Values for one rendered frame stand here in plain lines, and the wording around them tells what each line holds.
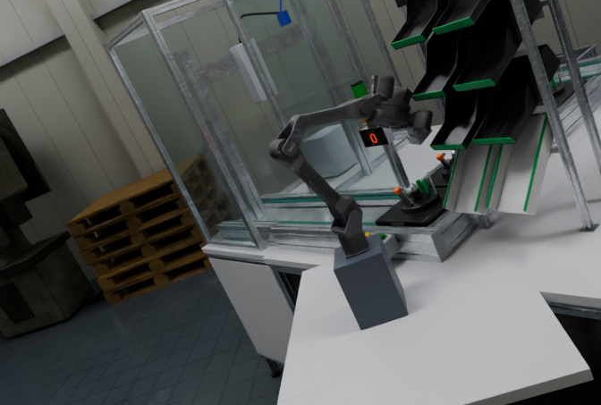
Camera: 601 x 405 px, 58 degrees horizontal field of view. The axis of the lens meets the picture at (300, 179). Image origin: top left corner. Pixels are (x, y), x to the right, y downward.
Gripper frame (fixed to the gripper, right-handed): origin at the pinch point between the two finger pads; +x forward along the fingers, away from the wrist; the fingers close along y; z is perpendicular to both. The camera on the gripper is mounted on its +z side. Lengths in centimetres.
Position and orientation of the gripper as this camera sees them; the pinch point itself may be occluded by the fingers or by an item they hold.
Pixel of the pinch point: (415, 122)
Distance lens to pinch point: 164.9
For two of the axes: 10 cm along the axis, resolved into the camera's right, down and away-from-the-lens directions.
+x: 7.9, 1.0, 6.1
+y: -5.9, -1.6, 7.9
